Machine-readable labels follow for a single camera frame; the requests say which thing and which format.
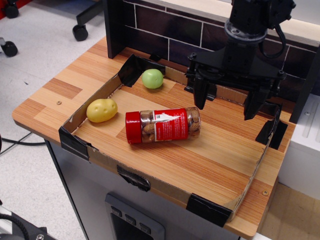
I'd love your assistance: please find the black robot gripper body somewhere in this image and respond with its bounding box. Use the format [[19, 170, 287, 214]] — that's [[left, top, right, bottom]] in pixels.
[[185, 43, 287, 100]]

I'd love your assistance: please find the green toy apple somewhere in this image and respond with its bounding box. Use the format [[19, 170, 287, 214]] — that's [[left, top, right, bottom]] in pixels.
[[142, 69, 164, 89]]

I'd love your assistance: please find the yellow toy potato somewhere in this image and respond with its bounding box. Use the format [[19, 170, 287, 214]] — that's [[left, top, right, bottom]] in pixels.
[[86, 98, 118, 123]]

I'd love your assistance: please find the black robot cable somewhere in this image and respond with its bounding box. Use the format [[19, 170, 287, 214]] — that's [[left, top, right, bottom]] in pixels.
[[259, 22, 287, 60]]

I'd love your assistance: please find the black floor cable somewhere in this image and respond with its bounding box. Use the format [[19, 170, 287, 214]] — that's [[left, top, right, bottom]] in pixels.
[[0, 131, 47, 156]]

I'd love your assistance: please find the black caster wheel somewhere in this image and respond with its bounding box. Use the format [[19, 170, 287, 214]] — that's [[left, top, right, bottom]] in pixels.
[[0, 37, 18, 57]]

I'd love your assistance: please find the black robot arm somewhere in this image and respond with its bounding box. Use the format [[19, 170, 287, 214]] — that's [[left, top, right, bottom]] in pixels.
[[186, 0, 296, 120]]

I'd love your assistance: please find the black equipment with screw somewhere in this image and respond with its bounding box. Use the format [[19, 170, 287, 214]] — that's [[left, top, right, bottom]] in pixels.
[[0, 201, 51, 240]]

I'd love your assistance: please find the red-lidded almond jar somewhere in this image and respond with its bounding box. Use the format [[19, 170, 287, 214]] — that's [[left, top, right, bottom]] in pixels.
[[125, 107, 201, 144]]

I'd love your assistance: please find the grey control panel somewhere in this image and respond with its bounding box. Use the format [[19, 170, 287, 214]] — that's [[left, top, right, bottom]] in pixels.
[[104, 194, 166, 240]]

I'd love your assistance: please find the white aluminium rail block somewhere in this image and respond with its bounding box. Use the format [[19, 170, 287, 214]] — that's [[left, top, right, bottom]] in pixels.
[[278, 94, 320, 199]]

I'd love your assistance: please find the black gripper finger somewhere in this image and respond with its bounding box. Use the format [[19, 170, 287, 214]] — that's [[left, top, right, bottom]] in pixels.
[[244, 89, 267, 121], [193, 77, 208, 110]]

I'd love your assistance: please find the taped cardboard fence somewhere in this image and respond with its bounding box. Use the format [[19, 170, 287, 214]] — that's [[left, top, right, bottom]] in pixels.
[[59, 55, 288, 227]]

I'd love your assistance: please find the black office chair base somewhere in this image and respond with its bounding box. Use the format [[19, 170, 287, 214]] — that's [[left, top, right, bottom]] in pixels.
[[72, 0, 103, 42]]

